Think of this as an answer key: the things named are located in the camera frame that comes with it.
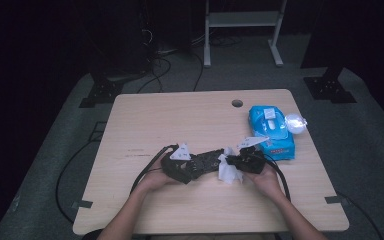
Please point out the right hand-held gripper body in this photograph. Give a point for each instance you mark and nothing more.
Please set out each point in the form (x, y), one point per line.
(251, 163)

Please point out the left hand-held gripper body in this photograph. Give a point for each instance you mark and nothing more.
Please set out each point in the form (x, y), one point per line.
(173, 166)

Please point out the white wet wipe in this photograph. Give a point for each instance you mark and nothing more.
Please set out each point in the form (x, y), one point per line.
(228, 173)

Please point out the blue wet wipes pack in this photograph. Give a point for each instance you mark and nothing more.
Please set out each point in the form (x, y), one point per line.
(273, 130)

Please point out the person's left hand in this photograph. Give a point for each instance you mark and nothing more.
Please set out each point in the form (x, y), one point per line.
(155, 180)

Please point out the person's right hand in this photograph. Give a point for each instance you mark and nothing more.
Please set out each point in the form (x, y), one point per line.
(266, 181)

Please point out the round translucent plastic lid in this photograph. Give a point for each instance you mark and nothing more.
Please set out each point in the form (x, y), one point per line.
(296, 123)

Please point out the grey tape strip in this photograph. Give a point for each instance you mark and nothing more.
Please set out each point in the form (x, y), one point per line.
(82, 204)
(336, 199)

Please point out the black stand base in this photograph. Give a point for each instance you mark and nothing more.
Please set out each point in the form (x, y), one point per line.
(330, 88)
(101, 93)

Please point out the white metal stand frame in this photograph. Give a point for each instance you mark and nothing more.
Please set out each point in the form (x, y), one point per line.
(243, 19)

